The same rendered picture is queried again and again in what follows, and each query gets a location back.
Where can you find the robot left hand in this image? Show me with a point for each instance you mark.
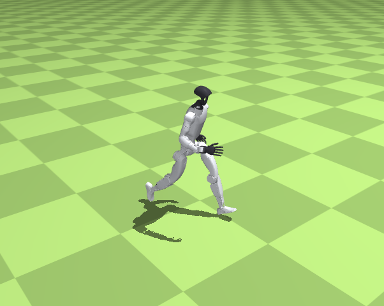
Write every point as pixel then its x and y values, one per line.
pixel 201 138

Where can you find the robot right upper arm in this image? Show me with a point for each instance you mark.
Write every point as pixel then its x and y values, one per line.
pixel 189 118

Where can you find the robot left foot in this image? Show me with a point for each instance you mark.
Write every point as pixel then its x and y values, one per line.
pixel 225 210

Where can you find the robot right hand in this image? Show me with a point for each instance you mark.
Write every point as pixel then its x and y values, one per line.
pixel 211 149

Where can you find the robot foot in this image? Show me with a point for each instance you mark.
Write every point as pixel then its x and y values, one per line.
pixel 225 210
pixel 150 195

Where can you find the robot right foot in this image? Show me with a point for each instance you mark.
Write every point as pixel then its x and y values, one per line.
pixel 150 195

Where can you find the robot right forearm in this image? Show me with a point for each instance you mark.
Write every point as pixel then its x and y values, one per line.
pixel 189 145

